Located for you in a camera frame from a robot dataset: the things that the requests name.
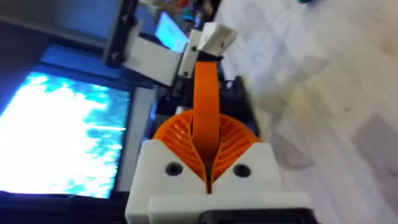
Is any orange ribbed wedge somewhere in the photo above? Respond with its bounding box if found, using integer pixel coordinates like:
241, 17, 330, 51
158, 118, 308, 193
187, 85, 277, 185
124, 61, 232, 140
192, 52, 223, 175

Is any small computer monitor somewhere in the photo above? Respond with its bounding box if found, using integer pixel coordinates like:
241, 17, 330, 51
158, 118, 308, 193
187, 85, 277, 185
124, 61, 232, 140
154, 11, 189, 54

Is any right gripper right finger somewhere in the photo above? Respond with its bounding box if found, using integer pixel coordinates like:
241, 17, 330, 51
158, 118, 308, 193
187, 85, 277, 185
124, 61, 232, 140
213, 112, 284, 195

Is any black upright wrist plate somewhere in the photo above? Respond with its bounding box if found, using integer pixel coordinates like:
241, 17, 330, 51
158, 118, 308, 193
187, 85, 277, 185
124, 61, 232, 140
103, 0, 139, 68

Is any large computer monitor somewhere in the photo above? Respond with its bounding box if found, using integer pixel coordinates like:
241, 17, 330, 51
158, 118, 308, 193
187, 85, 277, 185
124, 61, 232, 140
0, 45, 156, 203

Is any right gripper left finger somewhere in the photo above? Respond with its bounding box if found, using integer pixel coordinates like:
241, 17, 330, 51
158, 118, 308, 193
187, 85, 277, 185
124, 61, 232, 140
126, 109, 208, 224

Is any bare white finger of the left gripper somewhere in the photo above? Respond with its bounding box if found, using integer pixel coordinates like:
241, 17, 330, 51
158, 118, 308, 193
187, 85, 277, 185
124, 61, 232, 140
198, 21, 238, 57

